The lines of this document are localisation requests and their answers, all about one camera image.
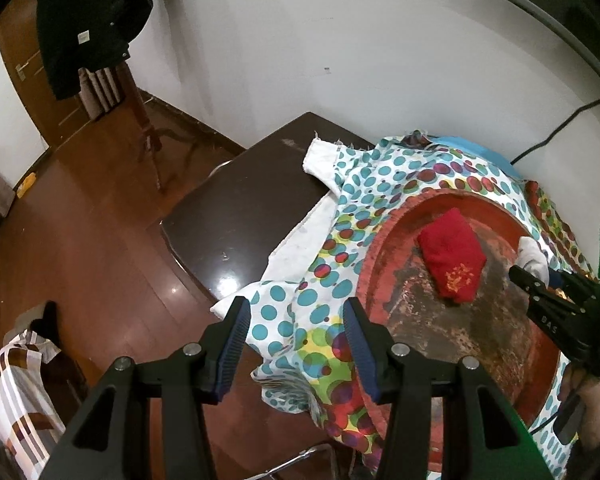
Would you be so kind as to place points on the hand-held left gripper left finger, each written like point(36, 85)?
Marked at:
point(228, 355)

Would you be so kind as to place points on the white under cloth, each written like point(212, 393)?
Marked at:
point(300, 240)

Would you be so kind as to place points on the beige pleated fabric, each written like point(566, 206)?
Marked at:
point(100, 92)

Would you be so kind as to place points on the small yellow object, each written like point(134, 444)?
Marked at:
point(26, 185)

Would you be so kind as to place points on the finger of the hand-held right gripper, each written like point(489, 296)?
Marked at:
point(527, 282)

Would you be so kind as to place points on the white sock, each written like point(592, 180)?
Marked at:
point(531, 255)

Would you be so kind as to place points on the polka dot tablecloth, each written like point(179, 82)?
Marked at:
point(380, 175)

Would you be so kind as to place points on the black hanging jacket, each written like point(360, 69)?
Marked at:
point(90, 20)

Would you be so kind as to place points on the brown wooden door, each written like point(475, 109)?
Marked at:
point(30, 105)

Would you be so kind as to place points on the wooden coat stand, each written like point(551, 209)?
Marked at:
point(142, 110)

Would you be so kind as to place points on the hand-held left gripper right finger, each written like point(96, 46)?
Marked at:
point(361, 355)

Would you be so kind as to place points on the metal chair frame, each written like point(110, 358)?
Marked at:
point(300, 455)

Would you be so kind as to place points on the blue cloth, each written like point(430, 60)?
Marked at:
point(475, 147)

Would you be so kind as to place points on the round red tray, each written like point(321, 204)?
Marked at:
point(455, 330)

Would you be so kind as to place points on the red embroidered folded cloth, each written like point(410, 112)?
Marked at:
point(450, 250)

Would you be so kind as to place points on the brown white checked cloth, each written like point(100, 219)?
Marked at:
point(15, 400)

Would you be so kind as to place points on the dark wooden table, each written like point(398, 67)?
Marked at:
point(240, 200)

